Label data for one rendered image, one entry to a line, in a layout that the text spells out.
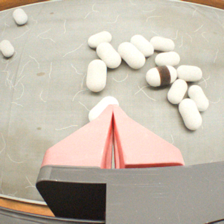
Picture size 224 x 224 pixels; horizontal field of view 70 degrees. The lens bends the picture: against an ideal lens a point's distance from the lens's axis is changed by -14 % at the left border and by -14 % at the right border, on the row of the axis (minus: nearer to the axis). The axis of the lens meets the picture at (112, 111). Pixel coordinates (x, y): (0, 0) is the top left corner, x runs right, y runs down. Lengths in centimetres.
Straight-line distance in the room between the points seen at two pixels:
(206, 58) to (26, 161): 27
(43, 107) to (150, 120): 12
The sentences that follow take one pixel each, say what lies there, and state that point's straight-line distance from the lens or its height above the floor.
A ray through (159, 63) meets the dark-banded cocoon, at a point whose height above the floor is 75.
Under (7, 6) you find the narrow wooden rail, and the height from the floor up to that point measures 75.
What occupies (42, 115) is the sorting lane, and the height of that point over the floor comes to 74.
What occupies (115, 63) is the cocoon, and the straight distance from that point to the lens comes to 21.
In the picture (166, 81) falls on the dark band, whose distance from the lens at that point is 21.
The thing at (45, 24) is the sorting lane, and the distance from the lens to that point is 29.
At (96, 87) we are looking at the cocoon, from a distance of 20.
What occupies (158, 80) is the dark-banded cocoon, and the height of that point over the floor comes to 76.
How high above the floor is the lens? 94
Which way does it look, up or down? 75 degrees down
